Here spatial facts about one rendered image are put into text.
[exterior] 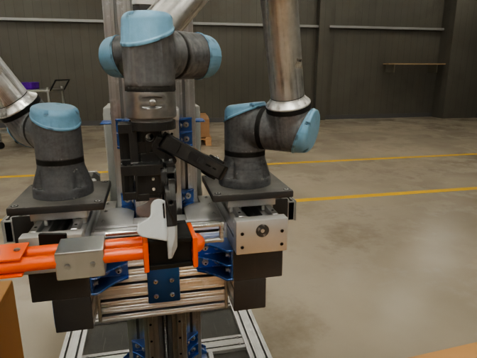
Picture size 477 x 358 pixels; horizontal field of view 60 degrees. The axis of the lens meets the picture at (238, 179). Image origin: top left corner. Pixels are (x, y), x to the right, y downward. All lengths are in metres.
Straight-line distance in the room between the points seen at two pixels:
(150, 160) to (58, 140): 0.50
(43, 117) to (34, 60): 10.33
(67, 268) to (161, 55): 0.34
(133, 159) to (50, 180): 0.51
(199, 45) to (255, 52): 10.84
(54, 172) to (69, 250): 0.47
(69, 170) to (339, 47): 11.50
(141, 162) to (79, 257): 0.17
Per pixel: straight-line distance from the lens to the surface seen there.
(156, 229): 0.64
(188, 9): 0.88
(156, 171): 0.63
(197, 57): 0.68
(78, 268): 0.68
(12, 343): 0.96
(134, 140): 0.63
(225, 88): 11.34
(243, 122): 1.11
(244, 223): 1.03
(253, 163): 1.14
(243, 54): 11.44
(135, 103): 0.62
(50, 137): 1.11
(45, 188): 1.13
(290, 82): 1.03
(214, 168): 0.65
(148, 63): 0.61
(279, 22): 1.00
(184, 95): 1.29
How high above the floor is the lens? 1.35
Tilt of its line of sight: 15 degrees down
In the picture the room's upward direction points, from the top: straight up
